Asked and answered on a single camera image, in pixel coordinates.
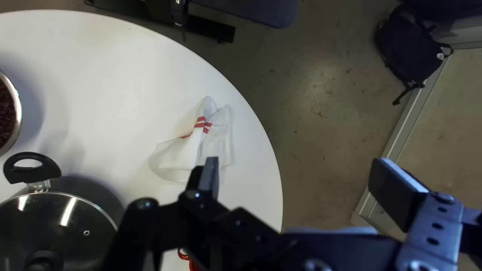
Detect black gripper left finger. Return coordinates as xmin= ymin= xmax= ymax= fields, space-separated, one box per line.
xmin=185 ymin=154 xmax=221 ymax=203

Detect black cooking pot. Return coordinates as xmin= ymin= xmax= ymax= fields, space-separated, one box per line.
xmin=0 ymin=150 xmax=126 ymax=271

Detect black robot cart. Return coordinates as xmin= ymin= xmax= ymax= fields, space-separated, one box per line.
xmin=84 ymin=0 xmax=238 ymax=45

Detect steel bowl of dark beans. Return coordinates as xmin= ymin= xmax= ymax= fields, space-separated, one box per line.
xmin=0 ymin=69 xmax=24 ymax=156

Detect white cloth red stripes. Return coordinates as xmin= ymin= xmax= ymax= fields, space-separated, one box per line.
xmin=147 ymin=94 xmax=236 ymax=185

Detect black backpack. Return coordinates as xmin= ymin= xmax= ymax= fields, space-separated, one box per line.
xmin=373 ymin=4 xmax=455 ymax=105

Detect glass pot lid black knob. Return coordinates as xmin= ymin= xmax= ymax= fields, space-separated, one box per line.
xmin=0 ymin=191 xmax=120 ymax=271

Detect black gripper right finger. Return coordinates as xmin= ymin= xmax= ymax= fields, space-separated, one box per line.
xmin=367 ymin=156 xmax=482 ymax=271

